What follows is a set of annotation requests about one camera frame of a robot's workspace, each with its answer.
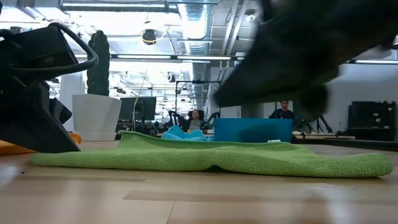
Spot green cactus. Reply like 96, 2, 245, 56
86, 30, 110, 96

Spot black ceiling dome camera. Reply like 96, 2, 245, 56
142, 29, 157, 46

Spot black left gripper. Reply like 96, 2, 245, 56
0, 24, 81, 153

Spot black storage cabinet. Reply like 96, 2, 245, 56
347, 101, 396, 141

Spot person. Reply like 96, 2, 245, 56
269, 99, 295, 119
185, 108, 206, 131

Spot black flat screen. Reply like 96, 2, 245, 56
119, 96, 157, 122

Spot large green microfiber towel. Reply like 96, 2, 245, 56
30, 130, 393, 179

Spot long ceiling light strip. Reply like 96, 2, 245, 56
116, 54, 233, 61

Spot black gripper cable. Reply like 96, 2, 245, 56
0, 21, 99, 80

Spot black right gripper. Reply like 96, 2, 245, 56
213, 0, 398, 121

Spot white hexagonal plant pot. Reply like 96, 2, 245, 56
72, 94, 122, 141

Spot teal plastic bin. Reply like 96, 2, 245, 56
213, 118, 294, 143

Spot orange microfiber towel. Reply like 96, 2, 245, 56
0, 133, 82, 156

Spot white column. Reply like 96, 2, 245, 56
58, 73, 85, 133

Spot silver ribbed ceiling duct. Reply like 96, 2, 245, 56
177, 0, 215, 106

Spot light blue microfiber towel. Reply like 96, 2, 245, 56
161, 124, 215, 142

